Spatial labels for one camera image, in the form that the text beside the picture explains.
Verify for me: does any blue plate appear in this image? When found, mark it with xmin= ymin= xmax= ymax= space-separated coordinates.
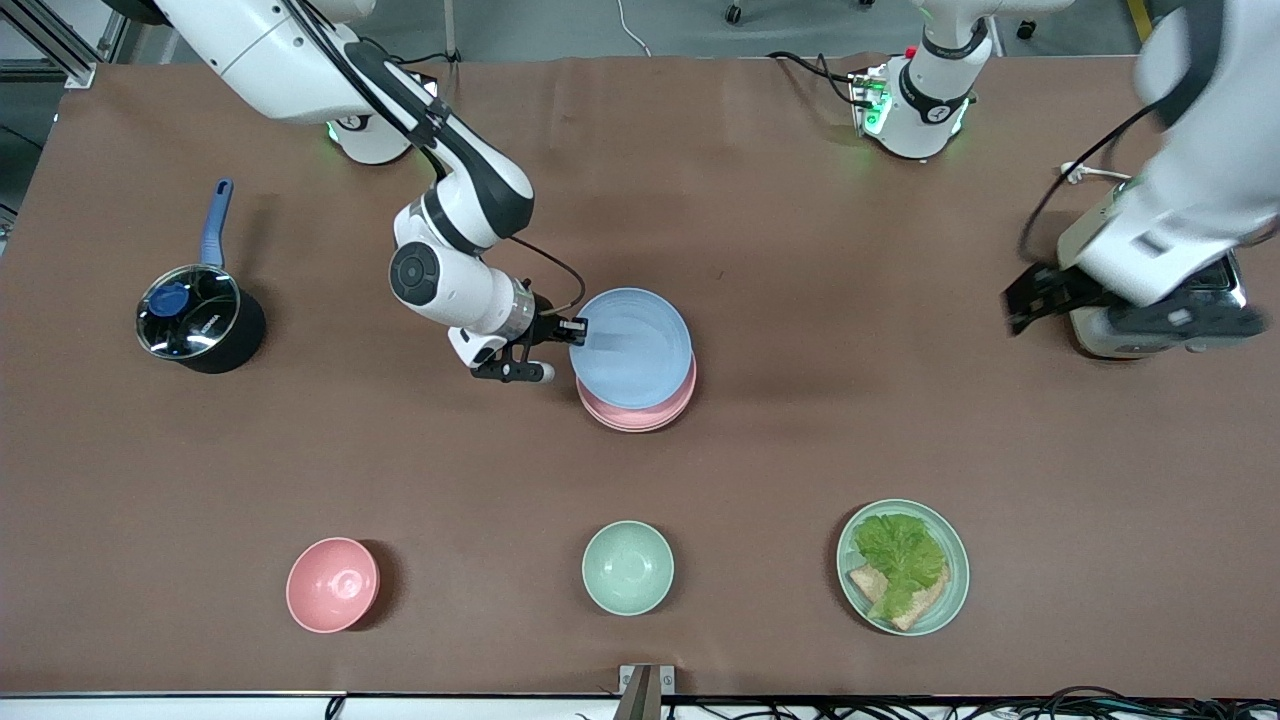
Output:
xmin=569 ymin=287 xmax=694 ymax=410

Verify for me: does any pink plate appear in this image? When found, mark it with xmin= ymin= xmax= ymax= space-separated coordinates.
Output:
xmin=576 ymin=352 xmax=699 ymax=434

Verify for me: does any beige and chrome toaster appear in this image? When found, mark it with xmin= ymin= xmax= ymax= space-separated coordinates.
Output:
xmin=1057 ymin=178 xmax=1250 ymax=360

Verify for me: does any green bowl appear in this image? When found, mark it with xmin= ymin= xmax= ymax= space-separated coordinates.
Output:
xmin=582 ymin=520 xmax=676 ymax=617

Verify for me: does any pink bowl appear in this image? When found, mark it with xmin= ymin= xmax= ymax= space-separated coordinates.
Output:
xmin=286 ymin=537 xmax=381 ymax=634

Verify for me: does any green lettuce leaf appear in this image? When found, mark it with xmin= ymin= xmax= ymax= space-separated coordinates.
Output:
xmin=851 ymin=512 xmax=949 ymax=621

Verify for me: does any green plate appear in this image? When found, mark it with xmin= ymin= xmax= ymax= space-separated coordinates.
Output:
xmin=836 ymin=498 xmax=972 ymax=638

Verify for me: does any glass lid with blue knob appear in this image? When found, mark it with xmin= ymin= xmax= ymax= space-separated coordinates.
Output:
xmin=136 ymin=264 xmax=243 ymax=359

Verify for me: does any bread slice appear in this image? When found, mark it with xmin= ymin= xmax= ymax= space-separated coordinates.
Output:
xmin=848 ymin=563 xmax=952 ymax=632

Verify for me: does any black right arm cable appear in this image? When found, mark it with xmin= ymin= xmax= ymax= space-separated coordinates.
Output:
xmin=280 ymin=0 xmax=587 ymax=313

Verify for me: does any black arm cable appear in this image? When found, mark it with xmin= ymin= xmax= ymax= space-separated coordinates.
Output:
xmin=280 ymin=0 xmax=587 ymax=313
xmin=1017 ymin=95 xmax=1166 ymax=263

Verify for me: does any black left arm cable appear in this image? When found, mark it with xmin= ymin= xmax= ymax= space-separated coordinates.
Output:
xmin=1017 ymin=95 xmax=1166 ymax=263

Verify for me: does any black pot with blue handle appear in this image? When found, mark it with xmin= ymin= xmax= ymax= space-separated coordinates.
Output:
xmin=135 ymin=178 xmax=269 ymax=376

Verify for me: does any white floor cable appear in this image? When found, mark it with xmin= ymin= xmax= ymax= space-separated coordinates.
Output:
xmin=616 ymin=0 xmax=653 ymax=58

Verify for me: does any black base cable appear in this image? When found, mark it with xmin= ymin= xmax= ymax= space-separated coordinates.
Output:
xmin=767 ymin=50 xmax=869 ymax=109

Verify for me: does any metal table bracket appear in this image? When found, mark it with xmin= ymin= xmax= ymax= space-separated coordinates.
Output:
xmin=612 ymin=664 xmax=677 ymax=720

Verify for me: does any aluminium frame profile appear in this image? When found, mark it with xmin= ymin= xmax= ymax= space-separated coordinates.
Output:
xmin=0 ymin=0 xmax=99 ymax=89

